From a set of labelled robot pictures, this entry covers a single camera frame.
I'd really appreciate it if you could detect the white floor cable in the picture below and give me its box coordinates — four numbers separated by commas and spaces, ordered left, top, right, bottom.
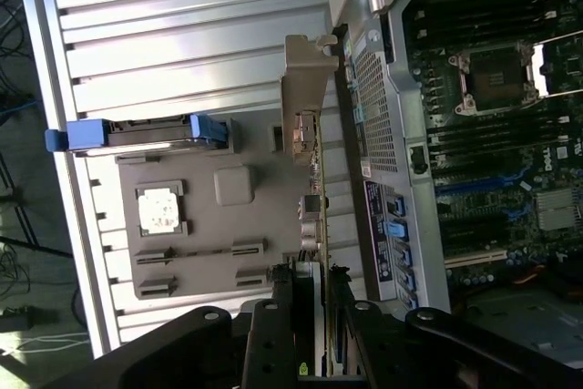
0, 332, 92, 356

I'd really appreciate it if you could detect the green Dell motherboard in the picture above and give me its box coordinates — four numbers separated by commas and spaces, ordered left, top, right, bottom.
404, 0, 583, 292

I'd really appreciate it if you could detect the metal port block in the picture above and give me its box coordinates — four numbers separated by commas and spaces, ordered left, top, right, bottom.
342, 36, 368, 135

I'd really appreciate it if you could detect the grey plastic parts rack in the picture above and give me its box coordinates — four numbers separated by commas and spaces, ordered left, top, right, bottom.
113, 116, 320, 312

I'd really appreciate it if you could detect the open black PC case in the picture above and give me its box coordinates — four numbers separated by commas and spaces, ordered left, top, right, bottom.
327, 0, 583, 365

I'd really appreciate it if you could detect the black floor box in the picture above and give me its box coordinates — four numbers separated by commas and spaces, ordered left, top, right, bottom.
0, 306, 60, 331

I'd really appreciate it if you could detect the silver chipset heatsink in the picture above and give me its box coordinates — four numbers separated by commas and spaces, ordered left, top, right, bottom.
535, 188, 578, 231

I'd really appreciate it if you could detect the loose green RAM stick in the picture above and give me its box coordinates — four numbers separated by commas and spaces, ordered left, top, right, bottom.
136, 246, 263, 265

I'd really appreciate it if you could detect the metal socket cover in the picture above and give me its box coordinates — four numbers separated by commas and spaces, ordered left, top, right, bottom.
530, 40, 583, 98

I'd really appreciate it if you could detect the white expansion slot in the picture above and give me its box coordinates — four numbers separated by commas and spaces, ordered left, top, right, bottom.
444, 247, 510, 272

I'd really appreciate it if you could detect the hard disk in blue carrier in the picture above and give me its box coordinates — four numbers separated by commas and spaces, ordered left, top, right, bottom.
44, 113, 229, 156

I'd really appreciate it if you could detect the dark regulatory label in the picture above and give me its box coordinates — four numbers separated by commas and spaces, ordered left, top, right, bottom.
363, 179, 395, 293

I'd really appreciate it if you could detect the CPU socket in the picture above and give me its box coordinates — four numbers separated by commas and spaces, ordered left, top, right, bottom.
448, 40, 539, 116

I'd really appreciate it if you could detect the silver CPU chip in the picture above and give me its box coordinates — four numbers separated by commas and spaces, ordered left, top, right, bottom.
136, 188, 182, 234

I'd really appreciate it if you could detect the blue floor cable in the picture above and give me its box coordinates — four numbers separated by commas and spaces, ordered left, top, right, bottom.
0, 99, 37, 124

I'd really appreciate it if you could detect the yellow black power cable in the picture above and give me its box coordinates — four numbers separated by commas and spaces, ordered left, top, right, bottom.
512, 265, 566, 288

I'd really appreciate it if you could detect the blue expansion slot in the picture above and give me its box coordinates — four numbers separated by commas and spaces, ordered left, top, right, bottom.
434, 169, 525, 195

